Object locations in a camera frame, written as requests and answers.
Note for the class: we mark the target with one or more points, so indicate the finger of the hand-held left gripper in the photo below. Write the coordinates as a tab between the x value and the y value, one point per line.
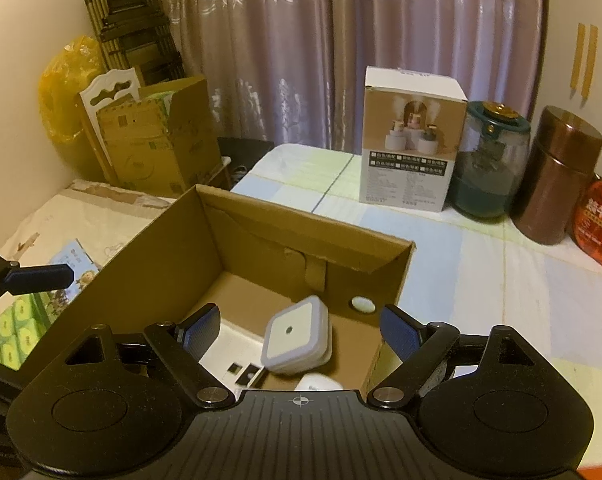
41	279

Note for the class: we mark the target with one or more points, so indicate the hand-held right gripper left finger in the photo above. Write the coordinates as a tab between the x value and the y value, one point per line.
203	329

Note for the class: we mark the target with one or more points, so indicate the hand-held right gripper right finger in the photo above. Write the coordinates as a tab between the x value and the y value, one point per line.
398	334

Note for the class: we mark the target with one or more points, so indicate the white card box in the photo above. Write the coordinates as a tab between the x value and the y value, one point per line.
236	355

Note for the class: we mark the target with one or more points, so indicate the white square night light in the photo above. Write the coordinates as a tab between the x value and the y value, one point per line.
293	335

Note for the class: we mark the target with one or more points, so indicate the white three-pin plug adapter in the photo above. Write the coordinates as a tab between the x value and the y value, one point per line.
318	382

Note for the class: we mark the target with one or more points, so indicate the brown cardboard box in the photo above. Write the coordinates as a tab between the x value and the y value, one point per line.
251	230

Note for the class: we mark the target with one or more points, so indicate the scenic printed carton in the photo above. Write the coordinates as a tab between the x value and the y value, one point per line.
83	270

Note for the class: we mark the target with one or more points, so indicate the pack of green tissue packets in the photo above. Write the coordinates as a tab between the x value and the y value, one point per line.
16	330

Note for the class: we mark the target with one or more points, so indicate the pastel checkered tablecloth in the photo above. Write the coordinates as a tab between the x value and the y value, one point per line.
506	285

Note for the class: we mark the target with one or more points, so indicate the striped edge cardboard carton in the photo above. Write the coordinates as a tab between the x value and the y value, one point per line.
131	145

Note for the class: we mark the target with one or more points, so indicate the white humidifier product box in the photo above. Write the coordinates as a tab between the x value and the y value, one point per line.
406	160

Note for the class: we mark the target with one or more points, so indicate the yellow plastic bag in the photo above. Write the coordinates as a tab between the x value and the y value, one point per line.
66	105

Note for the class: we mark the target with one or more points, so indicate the dark glass jar green lid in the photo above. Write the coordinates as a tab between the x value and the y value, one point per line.
488	170

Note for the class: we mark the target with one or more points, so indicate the large plain cardboard carton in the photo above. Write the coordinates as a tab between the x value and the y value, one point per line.
191	135

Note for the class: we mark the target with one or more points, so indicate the white carved chair back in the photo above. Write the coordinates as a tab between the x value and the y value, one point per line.
108	85

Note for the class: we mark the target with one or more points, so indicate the brown metal canister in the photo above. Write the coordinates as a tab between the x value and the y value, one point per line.
556	180

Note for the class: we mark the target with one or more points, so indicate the red oval food package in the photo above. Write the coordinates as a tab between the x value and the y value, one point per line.
601	230

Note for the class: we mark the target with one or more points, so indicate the mauve patterned curtain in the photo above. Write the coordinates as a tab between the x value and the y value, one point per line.
331	35

